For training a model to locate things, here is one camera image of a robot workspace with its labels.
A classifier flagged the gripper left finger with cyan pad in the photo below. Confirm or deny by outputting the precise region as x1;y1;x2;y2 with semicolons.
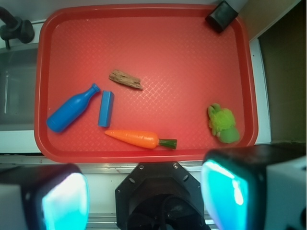
0;164;90;230

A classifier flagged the black box on tray corner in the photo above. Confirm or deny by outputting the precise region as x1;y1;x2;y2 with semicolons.
205;0;238;33

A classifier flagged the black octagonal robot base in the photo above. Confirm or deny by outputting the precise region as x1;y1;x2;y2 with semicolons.
115;162;210;230

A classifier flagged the metal sink basin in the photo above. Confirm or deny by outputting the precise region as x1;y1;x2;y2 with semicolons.
0;48;37;131

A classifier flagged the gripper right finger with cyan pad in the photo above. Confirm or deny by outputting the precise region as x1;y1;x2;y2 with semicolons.
201;144;307;230

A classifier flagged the brown wood piece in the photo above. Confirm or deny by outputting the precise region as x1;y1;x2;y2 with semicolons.
109;69;143;90

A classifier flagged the blue plastic bottle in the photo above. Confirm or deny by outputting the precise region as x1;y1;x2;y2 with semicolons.
47;83;100;133

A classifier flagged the red plastic tray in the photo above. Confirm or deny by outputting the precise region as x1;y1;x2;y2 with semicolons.
34;4;258;163

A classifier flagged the green plush toy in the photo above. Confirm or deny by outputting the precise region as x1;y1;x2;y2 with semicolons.
207;103;240;144

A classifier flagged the blue rectangular block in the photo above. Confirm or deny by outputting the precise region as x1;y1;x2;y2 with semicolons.
98;91;114;127

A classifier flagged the orange toy carrot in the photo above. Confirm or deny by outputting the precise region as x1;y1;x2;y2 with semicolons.
105;130;177;150

